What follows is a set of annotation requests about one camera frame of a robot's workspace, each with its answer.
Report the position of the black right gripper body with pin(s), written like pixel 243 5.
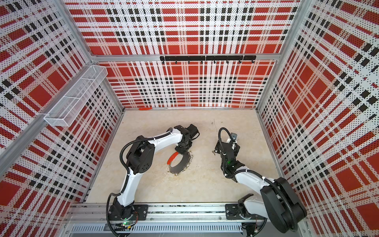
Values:
pixel 218 144

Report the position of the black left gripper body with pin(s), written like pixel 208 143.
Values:
pixel 183 146

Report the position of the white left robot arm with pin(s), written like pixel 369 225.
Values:
pixel 137 158

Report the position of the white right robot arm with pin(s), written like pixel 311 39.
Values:
pixel 279 204

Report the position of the red tape strip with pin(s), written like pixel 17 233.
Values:
pixel 145 109

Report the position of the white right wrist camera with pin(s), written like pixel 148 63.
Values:
pixel 233 137

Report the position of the black hook rail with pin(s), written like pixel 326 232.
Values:
pixel 209 58

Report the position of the white wire mesh basket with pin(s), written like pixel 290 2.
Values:
pixel 67 109

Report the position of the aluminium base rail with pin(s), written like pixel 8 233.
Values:
pixel 89 219

